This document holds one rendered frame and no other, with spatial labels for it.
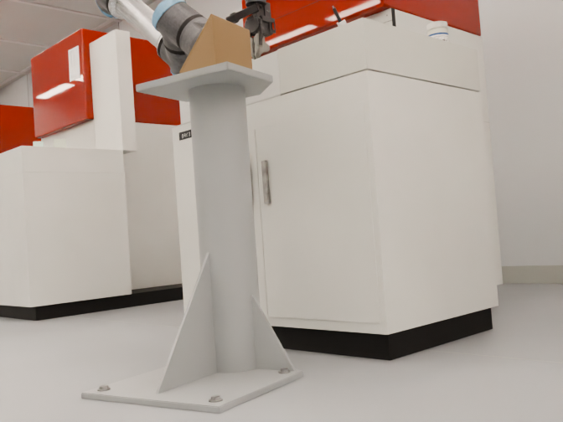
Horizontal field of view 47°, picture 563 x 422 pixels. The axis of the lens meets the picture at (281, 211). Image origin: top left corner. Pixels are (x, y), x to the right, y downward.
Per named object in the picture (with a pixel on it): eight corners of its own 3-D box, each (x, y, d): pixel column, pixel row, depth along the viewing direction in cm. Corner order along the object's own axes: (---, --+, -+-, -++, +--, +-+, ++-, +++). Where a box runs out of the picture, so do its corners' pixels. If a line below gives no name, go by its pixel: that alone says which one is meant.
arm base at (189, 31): (204, 23, 175) (182, 6, 179) (186, 72, 182) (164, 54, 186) (240, 27, 187) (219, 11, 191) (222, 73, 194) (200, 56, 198)
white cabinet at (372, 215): (300, 317, 289) (286, 136, 292) (500, 329, 219) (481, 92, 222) (182, 341, 244) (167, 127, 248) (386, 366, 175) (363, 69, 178)
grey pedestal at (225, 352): (219, 414, 139) (193, 38, 142) (80, 398, 162) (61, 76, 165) (330, 364, 182) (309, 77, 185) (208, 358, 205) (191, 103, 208)
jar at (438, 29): (436, 55, 226) (433, 28, 227) (453, 49, 221) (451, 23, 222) (424, 52, 221) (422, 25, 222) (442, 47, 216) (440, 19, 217)
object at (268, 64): (200, 126, 251) (198, 90, 251) (301, 97, 211) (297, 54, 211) (180, 124, 244) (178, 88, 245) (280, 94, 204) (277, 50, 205)
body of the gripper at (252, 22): (276, 34, 221) (274, 0, 222) (257, 30, 215) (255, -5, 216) (261, 41, 227) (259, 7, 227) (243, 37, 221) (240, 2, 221)
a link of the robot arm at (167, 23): (172, 27, 181) (143, 4, 186) (180, 62, 192) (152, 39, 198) (204, 6, 185) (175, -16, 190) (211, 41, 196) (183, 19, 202)
